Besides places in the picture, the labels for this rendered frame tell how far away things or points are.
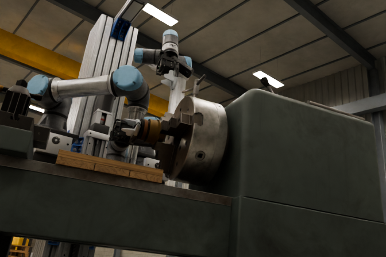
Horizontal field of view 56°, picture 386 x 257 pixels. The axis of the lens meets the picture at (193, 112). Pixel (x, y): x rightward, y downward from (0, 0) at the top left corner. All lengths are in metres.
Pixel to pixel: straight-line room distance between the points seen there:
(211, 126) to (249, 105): 0.15
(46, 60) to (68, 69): 0.72
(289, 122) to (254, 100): 0.15
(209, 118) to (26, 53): 11.26
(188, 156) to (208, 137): 0.09
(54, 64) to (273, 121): 11.47
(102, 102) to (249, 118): 1.03
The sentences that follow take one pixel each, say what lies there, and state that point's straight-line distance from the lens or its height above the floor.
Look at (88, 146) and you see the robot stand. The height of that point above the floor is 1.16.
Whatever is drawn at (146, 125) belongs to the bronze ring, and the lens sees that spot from 1.27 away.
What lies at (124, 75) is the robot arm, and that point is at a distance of 1.59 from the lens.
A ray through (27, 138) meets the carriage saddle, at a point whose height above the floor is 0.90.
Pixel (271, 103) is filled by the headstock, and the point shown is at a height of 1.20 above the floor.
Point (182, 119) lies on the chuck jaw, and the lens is 1.21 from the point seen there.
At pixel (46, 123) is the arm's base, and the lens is 1.83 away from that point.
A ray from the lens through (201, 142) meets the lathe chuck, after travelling 1.20.
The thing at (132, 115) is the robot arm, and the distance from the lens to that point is 1.68.
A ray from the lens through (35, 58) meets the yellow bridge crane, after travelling 12.36.
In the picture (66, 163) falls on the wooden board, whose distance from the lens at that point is 1.05.
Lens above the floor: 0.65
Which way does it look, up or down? 23 degrees up
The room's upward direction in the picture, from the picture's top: 6 degrees clockwise
